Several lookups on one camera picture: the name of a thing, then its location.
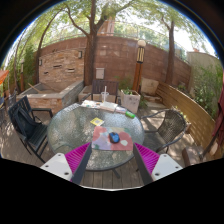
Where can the dark wicker chair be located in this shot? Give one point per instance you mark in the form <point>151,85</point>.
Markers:
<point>171,128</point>

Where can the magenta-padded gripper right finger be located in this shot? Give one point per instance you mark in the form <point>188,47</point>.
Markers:
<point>148,160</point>

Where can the dark wooden slatted chair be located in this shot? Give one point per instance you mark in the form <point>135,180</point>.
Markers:
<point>111,86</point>

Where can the thick forked tree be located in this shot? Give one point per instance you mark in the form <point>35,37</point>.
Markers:
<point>89,56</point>

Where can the black wall lamp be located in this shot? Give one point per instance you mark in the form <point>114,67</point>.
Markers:
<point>80,54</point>

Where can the slender tree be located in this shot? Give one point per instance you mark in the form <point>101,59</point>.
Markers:
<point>170,56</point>

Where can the colourful magazine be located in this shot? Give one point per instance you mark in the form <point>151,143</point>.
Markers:
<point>90,104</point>

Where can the white wall box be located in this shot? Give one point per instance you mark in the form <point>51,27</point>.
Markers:
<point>100,73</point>

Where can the red cloth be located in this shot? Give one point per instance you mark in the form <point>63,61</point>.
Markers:
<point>220,113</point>

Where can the small striped booklet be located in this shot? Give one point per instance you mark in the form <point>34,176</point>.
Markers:
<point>120,109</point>

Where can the small wall lamp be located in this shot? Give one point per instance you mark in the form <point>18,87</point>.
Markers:
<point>40,62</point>

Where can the black plastic chair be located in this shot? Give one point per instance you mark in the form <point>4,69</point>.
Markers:
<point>28,126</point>

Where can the white open book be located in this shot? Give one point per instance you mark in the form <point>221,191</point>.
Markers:
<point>108,106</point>

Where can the white planter box with plant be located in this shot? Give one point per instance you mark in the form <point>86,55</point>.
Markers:
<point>130,101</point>

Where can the brick garden counter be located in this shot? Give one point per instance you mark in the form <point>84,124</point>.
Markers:
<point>46,100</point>

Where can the green tube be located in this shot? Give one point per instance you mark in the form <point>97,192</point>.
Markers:
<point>130,115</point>

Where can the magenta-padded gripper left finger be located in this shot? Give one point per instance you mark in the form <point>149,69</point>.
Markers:
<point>76,160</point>

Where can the yellow card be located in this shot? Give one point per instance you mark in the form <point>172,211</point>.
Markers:
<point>97,121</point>

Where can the curved wooden bench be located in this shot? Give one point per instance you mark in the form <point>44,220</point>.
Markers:
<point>193,113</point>

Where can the orange cloth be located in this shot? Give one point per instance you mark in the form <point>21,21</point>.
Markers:
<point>3,76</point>

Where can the beige stone slab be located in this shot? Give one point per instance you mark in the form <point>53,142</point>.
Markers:
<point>149,86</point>

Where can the wooden lamp post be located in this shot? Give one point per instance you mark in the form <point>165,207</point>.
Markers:
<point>138,70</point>

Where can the floral print mouse pad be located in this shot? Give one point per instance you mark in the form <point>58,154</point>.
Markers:
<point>100,140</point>

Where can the clear plastic cup with straw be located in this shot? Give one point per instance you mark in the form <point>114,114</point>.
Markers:
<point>104,96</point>

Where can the blue computer mouse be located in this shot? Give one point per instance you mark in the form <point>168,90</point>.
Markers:
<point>114,137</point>

